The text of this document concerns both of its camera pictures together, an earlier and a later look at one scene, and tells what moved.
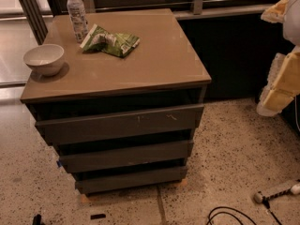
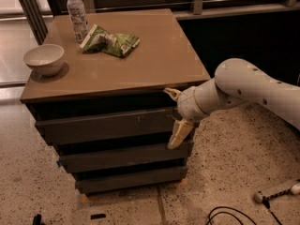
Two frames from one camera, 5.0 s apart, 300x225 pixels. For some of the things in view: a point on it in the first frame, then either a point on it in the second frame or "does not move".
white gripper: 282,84 → 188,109
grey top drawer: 120,125 does not move
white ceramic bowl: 46,59 does not move
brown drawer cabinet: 122,112 does not move
